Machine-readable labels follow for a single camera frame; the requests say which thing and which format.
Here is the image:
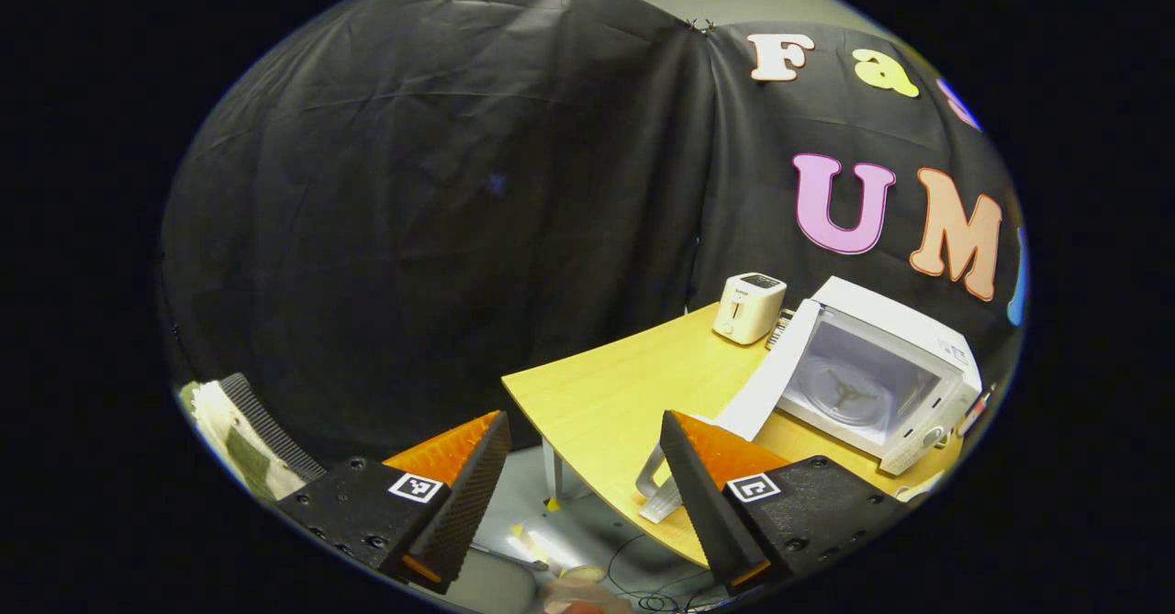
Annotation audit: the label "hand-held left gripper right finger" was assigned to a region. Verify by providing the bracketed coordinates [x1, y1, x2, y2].
[658, 408, 912, 597]

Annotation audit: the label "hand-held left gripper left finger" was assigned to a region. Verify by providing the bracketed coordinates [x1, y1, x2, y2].
[272, 408, 514, 596]

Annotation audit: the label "black ribbed strip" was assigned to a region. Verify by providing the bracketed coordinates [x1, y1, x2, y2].
[218, 372, 329, 484]

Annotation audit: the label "white ribbed tray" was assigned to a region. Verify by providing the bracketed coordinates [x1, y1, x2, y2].
[894, 471, 948, 505]

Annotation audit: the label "white table leg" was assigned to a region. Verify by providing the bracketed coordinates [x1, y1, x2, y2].
[542, 438, 566, 505]

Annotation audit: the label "white microwave oven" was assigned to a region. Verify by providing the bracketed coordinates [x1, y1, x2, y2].
[635, 274, 985, 525]

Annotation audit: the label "tangled thin cables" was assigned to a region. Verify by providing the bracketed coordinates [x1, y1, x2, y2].
[606, 531, 735, 613]

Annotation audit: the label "white green patterned cloth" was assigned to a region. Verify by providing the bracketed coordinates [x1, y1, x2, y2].
[177, 378, 308, 503]

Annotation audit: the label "clear bottle pink label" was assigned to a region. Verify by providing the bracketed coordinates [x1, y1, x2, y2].
[957, 386, 997, 439]

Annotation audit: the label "black backdrop cloth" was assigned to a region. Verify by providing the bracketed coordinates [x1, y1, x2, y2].
[158, 0, 1029, 468]

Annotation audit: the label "white toaster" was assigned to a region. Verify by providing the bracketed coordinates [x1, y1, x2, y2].
[713, 272, 789, 347]

